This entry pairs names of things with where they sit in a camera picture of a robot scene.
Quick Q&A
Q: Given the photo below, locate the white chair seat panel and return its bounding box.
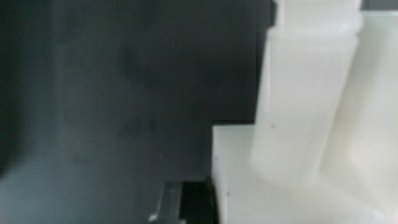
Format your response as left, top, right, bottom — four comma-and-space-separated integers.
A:
211, 0, 398, 224

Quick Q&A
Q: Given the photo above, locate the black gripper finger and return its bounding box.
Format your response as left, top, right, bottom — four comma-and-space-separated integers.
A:
147, 181, 214, 224

